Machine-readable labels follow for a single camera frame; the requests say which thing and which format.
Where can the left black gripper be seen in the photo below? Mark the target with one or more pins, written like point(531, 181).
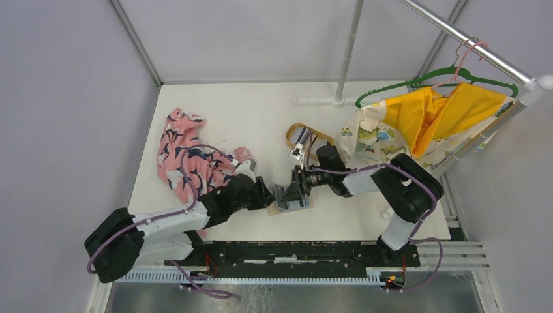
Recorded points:
point(263, 197)

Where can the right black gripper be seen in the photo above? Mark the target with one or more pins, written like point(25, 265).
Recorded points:
point(295, 190)

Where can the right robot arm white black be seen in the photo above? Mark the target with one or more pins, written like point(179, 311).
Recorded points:
point(411, 192)

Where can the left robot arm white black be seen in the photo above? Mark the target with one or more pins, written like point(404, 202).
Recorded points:
point(124, 241)

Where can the oval wooden card tray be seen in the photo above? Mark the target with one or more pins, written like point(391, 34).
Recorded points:
point(323, 139)

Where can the pink patterned garment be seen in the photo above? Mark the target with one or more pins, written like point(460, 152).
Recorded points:
point(188, 166)

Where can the white rack pole with base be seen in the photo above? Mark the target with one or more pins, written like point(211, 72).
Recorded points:
point(337, 99)

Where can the yellow dinosaur print garment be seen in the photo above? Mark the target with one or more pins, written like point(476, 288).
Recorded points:
point(423, 124)

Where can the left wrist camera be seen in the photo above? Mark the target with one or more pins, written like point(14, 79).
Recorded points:
point(246, 167)

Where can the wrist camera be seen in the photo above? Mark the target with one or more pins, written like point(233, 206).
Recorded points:
point(246, 167)
point(298, 152)

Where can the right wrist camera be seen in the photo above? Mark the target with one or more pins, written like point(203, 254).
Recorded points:
point(298, 152)

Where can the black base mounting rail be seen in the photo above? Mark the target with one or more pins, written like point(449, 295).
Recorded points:
point(297, 259)

